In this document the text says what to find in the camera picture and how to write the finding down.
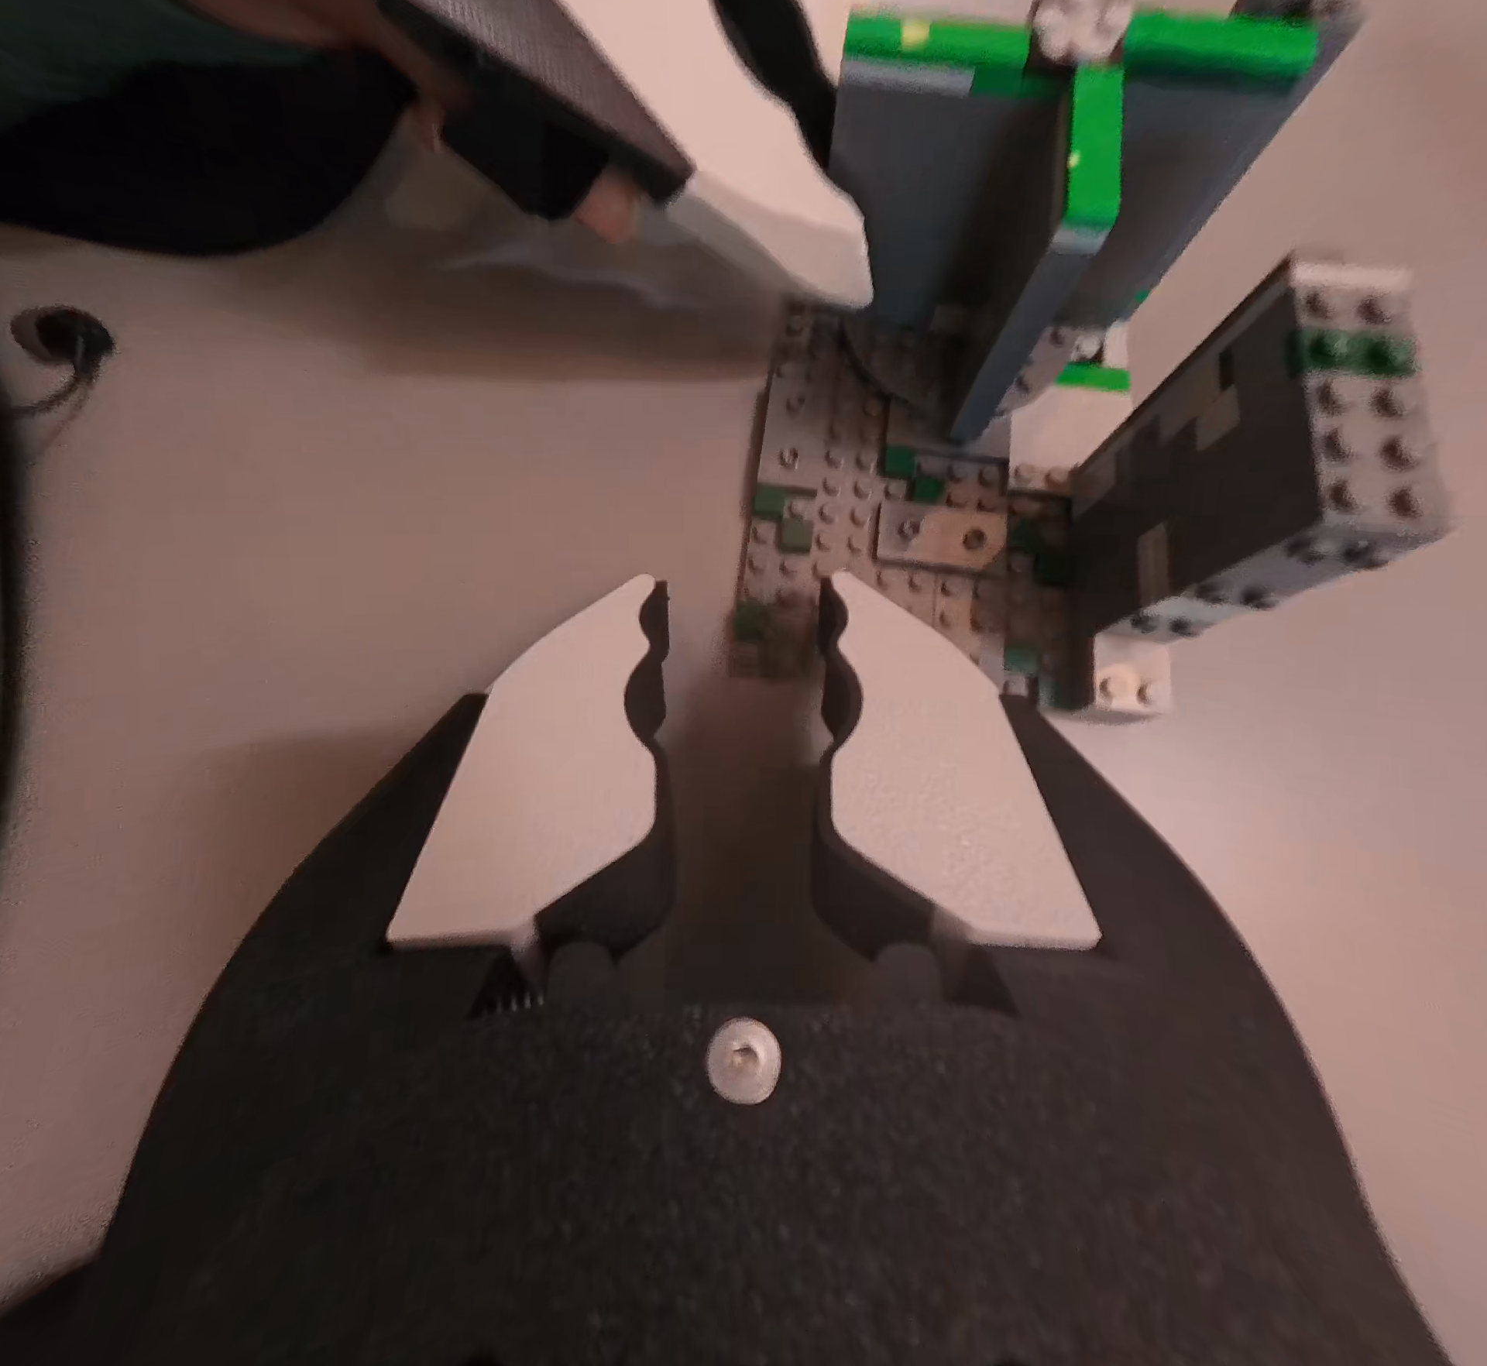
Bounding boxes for grey and green brick model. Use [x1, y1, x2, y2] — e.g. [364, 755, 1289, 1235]
[729, 0, 1454, 720]

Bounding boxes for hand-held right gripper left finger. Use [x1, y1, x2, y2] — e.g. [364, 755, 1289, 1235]
[385, 575, 677, 970]

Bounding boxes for dark cloth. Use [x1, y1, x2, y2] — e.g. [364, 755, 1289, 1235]
[0, 55, 422, 260]

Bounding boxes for black cable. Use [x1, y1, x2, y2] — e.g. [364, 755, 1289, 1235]
[0, 304, 117, 822]

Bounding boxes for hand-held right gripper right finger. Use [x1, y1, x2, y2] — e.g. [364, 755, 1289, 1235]
[811, 575, 1103, 974]

